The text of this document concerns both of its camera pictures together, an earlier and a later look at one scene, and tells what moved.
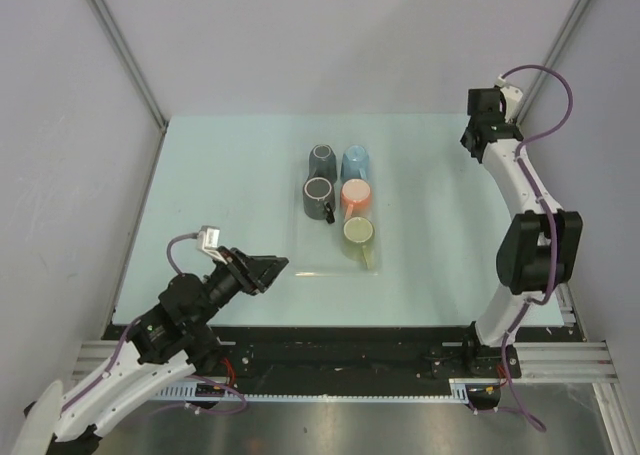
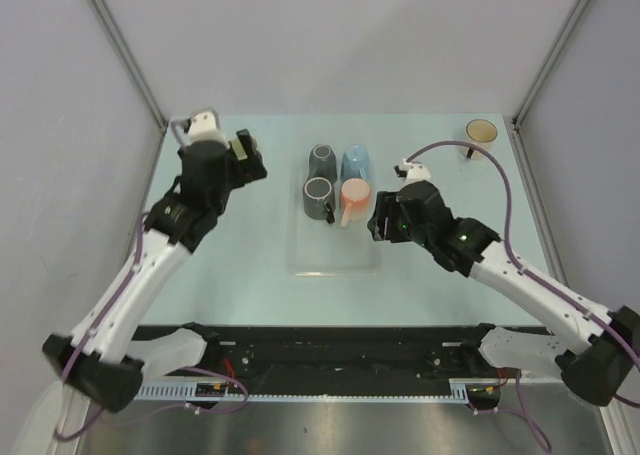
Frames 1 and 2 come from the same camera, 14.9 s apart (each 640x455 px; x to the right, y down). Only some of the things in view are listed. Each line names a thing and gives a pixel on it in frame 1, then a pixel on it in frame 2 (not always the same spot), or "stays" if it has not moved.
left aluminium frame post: x=130 y=62 stays
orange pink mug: x=357 y=195 stays
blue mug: x=355 y=163 stays
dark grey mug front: x=318 y=198 stays
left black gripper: x=242 y=266 to x=246 y=170
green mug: x=358 y=235 to x=238 y=149
